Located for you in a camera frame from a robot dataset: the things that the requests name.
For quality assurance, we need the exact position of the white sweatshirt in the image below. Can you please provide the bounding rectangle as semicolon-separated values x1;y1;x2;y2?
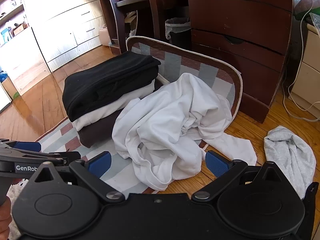
112;73;257;191

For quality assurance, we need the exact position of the person's left hand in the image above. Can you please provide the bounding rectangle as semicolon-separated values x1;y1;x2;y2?
0;196;12;240

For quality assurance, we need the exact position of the dark brown folded garment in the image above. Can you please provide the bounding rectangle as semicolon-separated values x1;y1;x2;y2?
78;109;123;148

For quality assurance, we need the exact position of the white folded garment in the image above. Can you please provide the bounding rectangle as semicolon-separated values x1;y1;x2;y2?
72;80;155;131

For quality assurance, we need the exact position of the green object near cabinet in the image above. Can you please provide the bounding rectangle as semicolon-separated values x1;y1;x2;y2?
12;92;20;99

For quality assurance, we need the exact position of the grey cloth on floor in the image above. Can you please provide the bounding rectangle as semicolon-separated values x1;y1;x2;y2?
264;126;316;199

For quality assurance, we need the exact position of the cardboard box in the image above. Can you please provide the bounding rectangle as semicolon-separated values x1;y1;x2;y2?
1;76;18;100

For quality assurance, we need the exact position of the striped floor rug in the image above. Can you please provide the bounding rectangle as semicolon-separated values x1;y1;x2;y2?
39;37;242;195

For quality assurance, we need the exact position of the white bedside cabinet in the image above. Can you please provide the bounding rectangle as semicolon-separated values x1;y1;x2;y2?
291;24;320;116

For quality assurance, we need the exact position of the white bookshelf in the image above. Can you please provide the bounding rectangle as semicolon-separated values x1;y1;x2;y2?
1;0;29;47

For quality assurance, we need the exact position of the pink handbag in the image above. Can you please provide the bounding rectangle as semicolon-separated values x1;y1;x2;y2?
99;24;111;47

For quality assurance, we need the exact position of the black trash bin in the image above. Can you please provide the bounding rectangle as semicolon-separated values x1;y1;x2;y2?
165;17;191;48

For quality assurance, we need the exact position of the dark wooden dresser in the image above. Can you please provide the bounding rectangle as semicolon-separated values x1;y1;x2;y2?
188;0;293;122

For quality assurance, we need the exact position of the white drawer cabinet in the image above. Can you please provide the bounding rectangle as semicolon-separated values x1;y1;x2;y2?
23;0;105;72

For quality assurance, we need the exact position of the dark wooden desk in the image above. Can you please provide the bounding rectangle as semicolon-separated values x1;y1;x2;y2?
97;0;190;56

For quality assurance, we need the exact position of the white power cable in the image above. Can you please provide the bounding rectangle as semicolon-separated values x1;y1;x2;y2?
281;0;320;123

